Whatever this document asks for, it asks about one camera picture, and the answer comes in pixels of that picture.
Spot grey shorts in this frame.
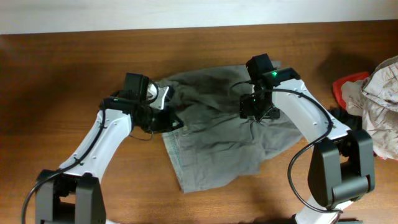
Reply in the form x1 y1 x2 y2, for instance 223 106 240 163
158 65 303 194

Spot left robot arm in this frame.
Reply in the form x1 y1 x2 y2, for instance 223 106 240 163
28 73 183 223

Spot black garment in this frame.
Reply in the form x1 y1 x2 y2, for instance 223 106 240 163
328 107 363 131

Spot beige crumpled garment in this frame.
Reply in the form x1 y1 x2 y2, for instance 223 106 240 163
343 56 397 160

